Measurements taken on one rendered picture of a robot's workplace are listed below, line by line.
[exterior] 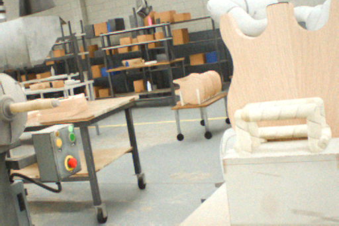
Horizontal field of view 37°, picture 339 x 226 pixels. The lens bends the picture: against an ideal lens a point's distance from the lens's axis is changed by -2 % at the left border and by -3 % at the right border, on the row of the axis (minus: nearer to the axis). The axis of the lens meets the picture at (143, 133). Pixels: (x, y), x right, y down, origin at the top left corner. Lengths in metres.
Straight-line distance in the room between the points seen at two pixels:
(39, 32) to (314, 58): 0.79
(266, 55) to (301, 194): 0.38
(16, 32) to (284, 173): 0.86
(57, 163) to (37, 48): 0.61
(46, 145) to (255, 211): 1.01
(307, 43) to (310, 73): 0.08
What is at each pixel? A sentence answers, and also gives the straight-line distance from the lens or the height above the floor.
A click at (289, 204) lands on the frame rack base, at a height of 0.99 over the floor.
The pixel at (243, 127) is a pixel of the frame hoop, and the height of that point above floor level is 1.17.
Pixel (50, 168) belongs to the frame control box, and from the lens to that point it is 2.04.
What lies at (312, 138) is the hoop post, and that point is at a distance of 1.19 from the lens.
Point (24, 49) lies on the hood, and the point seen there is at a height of 1.44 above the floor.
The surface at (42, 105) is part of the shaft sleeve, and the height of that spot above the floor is 1.25.
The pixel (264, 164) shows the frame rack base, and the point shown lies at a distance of 1.22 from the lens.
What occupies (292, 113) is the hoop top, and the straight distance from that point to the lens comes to 1.18.
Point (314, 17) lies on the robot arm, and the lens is 1.80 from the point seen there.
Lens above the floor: 1.41
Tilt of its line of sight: 10 degrees down
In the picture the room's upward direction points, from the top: 9 degrees counter-clockwise
